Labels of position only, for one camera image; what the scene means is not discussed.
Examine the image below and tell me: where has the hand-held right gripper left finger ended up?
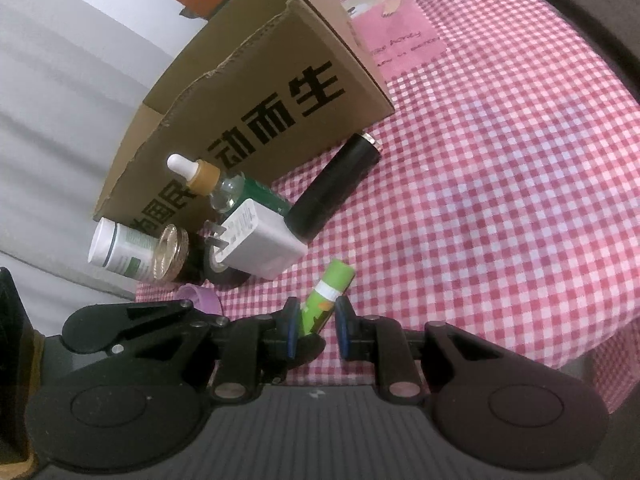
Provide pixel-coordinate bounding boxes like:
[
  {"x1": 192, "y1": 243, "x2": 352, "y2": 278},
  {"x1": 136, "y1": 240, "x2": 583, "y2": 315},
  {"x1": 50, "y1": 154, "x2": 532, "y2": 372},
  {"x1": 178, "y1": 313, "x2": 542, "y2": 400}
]
[{"x1": 61, "y1": 297, "x2": 303, "y2": 405}]

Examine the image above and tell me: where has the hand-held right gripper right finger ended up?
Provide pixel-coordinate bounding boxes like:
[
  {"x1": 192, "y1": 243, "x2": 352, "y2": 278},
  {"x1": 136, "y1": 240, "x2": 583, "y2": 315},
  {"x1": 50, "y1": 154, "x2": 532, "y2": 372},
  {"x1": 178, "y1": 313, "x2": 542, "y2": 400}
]
[{"x1": 334, "y1": 296, "x2": 506, "y2": 403}]

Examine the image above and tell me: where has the green lip balm stick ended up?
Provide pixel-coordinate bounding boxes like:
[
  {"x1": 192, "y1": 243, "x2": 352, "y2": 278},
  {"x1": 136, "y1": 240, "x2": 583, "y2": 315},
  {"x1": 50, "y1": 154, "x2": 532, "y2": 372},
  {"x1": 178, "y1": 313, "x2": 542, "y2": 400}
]
[{"x1": 298, "y1": 259, "x2": 356, "y2": 337}]

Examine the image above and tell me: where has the black tape roll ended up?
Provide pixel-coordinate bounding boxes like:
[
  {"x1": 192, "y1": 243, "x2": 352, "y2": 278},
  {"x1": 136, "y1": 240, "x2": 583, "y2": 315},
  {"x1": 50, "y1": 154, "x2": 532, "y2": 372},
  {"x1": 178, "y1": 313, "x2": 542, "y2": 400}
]
[{"x1": 202, "y1": 247, "x2": 252, "y2": 287}]

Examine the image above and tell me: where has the purple lid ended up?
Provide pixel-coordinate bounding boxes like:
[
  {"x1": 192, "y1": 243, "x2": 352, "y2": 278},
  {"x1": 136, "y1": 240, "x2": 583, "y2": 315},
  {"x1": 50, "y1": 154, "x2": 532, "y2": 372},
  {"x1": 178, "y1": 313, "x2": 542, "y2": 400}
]
[{"x1": 172, "y1": 283, "x2": 222, "y2": 313}]

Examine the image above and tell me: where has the white charger plug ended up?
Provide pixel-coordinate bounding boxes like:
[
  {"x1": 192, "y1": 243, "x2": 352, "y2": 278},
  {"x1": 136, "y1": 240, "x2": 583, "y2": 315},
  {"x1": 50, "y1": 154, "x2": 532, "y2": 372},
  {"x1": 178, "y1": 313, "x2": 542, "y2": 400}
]
[{"x1": 204, "y1": 199, "x2": 307, "y2": 279}]

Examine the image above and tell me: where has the black cylinder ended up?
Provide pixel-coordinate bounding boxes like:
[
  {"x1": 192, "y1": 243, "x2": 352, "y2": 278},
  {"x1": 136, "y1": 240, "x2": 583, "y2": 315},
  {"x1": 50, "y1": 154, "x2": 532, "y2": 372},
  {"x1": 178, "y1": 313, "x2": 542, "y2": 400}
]
[{"x1": 285, "y1": 132, "x2": 383, "y2": 242}]

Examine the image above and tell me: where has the dark jar with gold lid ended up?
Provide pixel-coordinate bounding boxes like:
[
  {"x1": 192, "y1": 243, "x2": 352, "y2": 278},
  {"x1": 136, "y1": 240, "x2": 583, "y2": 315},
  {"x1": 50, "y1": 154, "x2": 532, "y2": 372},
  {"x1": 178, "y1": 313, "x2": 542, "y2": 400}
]
[{"x1": 152, "y1": 225, "x2": 206, "y2": 285}]

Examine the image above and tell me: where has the white bottle with green label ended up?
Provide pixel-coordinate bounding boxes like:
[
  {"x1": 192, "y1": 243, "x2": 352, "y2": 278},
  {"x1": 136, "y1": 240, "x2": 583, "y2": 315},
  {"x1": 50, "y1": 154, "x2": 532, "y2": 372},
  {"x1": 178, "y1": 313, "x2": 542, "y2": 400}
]
[{"x1": 89, "y1": 217, "x2": 163, "y2": 281}]

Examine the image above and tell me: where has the green dropper bottle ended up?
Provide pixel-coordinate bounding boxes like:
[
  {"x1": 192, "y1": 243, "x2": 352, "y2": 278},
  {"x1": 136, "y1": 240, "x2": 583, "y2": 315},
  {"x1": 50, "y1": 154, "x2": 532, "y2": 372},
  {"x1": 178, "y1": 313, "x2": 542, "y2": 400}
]
[{"x1": 166, "y1": 153, "x2": 293, "y2": 217}]

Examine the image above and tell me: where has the brown cardboard box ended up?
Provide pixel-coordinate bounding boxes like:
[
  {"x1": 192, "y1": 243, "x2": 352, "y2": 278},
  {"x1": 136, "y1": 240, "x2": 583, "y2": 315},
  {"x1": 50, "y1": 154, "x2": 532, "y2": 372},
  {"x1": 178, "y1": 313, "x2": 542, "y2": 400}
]
[{"x1": 92, "y1": 0, "x2": 396, "y2": 233}]

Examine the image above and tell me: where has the white curtain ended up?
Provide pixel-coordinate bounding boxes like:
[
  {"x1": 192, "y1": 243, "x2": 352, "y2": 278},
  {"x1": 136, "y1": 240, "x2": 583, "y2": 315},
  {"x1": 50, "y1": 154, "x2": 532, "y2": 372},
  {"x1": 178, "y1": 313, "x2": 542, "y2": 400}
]
[{"x1": 0, "y1": 0, "x2": 211, "y2": 306}]

